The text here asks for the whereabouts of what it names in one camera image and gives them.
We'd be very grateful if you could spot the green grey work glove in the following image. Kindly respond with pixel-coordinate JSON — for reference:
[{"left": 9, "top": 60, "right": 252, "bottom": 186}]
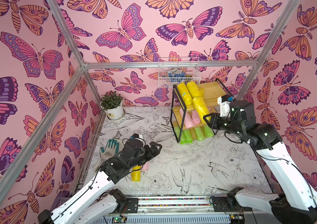
[{"left": 94, "top": 139, "right": 124, "bottom": 172}]

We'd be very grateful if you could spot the wooden three-tier shelf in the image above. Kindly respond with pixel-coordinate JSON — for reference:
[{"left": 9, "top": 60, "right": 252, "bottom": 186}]
[{"left": 170, "top": 78, "right": 235, "bottom": 145}]

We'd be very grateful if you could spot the pink roll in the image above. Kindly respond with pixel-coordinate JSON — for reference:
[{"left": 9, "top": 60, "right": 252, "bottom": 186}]
[
  {"left": 141, "top": 162, "right": 150, "bottom": 172},
  {"left": 191, "top": 110, "right": 201, "bottom": 125},
  {"left": 179, "top": 108, "right": 195, "bottom": 129}
]

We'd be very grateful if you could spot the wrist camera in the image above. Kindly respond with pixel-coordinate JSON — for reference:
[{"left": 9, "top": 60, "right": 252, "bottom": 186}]
[
  {"left": 131, "top": 133, "right": 144, "bottom": 142},
  {"left": 217, "top": 95, "right": 235, "bottom": 117}
]

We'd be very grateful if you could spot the yellow roll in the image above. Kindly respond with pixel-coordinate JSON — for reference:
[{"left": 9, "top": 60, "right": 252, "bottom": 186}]
[
  {"left": 186, "top": 81, "right": 204, "bottom": 98},
  {"left": 177, "top": 82, "right": 192, "bottom": 105},
  {"left": 193, "top": 97, "right": 210, "bottom": 123},
  {"left": 130, "top": 166, "right": 142, "bottom": 182}
]

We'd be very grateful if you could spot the potted green plant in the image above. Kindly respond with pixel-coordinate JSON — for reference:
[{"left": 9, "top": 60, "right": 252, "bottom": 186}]
[{"left": 100, "top": 91, "right": 124, "bottom": 120}]

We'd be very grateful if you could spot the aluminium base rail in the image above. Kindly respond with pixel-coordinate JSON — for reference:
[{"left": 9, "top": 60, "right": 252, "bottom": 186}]
[{"left": 74, "top": 193, "right": 296, "bottom": 224}]

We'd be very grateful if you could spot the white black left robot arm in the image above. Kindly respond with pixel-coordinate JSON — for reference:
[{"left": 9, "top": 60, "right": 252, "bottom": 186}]
[{"left": 38, "top": 134, "right": 162, "bottom": 224}]

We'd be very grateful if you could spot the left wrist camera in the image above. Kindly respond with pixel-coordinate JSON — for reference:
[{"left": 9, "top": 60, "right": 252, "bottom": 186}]
[{"left": 131, "top": 133, "right": 144, "bottom": 142}]

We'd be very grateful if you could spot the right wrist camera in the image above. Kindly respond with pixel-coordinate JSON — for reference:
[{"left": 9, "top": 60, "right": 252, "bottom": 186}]
[{"left": 217, "top": 95, "right": 235, "bottom": 117}]

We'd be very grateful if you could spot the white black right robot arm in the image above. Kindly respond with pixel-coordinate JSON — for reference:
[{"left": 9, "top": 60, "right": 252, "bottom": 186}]
[{"left": 203, "top": 100, "right": 317, "bottom": 224}]

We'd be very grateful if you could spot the white wire basket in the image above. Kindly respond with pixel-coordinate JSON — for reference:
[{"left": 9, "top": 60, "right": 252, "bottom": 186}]
[{"left": 157, "top": 57, "right": 201, "bottom": 88}]

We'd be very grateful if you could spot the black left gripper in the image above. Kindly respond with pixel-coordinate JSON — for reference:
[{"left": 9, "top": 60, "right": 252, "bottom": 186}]
[{"left": 128, "top": 142, "right": 162, "bottom": 170}]

